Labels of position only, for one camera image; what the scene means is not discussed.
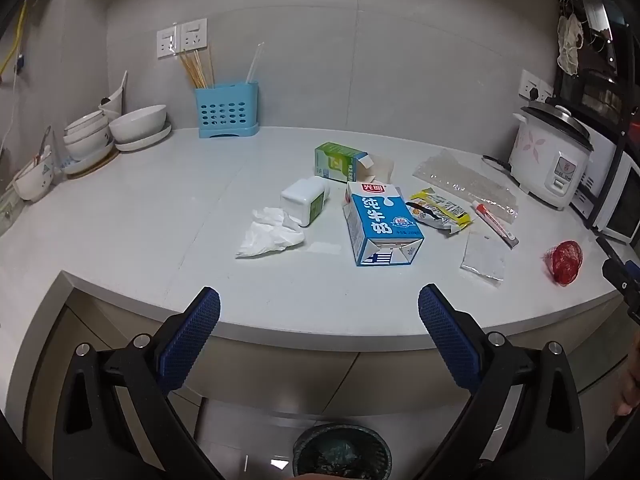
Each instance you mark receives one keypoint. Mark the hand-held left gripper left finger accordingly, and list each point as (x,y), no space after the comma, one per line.
(190,340)

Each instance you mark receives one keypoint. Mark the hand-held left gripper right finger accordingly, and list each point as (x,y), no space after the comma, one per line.
(447,340)

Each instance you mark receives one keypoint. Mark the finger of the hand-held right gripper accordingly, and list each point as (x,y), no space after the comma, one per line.
(610,250)
(622,275)

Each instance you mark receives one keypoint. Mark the yellow snack wrapper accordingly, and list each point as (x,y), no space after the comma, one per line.
(440,210)

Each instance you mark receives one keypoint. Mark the black trash bin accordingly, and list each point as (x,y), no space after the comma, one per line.
(340,452)

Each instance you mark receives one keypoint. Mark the clear bubble wrap sheet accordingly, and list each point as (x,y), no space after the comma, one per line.
(460,180)

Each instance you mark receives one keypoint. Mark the white plastic bottle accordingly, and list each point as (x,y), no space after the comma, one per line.
(302,200)

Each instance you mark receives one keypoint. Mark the green medicine box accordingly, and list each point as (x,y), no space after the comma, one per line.
(332,160)

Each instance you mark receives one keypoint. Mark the person's right hand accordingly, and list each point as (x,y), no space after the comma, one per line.
(631,380)

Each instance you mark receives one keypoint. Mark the red mesh net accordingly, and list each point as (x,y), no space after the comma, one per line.
(565,260)

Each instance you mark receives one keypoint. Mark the white microwave oven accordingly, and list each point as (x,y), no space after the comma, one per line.
(617,200)

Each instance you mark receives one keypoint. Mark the small clear plastic bag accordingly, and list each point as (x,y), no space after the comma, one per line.
(484,260)

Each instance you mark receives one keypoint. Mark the white floral rice cooker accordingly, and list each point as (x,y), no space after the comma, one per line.
(542,160)

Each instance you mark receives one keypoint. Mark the red and white tube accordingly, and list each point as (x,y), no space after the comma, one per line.
(492,220)

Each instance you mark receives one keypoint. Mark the crumpled white tissue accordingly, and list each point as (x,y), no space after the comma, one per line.
(270,232)

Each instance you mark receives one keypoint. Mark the blue milk carton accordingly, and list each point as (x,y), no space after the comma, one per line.
(380,220)

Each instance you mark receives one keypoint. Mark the black metal rack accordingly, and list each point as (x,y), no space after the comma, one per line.
(607,85)

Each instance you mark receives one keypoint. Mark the wooden trivet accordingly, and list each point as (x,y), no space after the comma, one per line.
(105,165)

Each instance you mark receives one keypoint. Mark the white plate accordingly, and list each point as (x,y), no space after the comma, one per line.
(150,141)

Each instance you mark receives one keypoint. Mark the blue patterned plate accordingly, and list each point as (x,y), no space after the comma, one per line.
(80,166)

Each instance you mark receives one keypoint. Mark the hanging white cloth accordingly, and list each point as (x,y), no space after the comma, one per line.
(570,45)

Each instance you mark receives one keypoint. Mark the white patterned bowl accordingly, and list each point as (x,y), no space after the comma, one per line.
(92,137)
(85,121)
(90,151)

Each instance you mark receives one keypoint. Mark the small green patterned bowl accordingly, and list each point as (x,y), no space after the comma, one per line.
(35,182)

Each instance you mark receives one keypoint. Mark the large white bowl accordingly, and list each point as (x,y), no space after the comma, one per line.
(137,122)

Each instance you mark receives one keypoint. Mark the blue utensil holder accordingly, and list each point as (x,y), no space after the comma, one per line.
(225,110)

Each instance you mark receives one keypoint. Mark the metal spoon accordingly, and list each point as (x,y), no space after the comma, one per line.
(42,147)

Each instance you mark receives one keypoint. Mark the white ceramic spoon holder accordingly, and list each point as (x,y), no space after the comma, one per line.
(116,97)

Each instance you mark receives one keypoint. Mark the bundle of wooden chopsticks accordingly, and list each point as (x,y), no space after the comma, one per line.
(197,72)

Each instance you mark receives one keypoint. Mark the white plastic straw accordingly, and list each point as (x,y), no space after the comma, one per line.
(251,70)
(258,60)

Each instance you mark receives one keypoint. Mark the white wall socket with plug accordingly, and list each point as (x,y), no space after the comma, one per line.
(532,85)

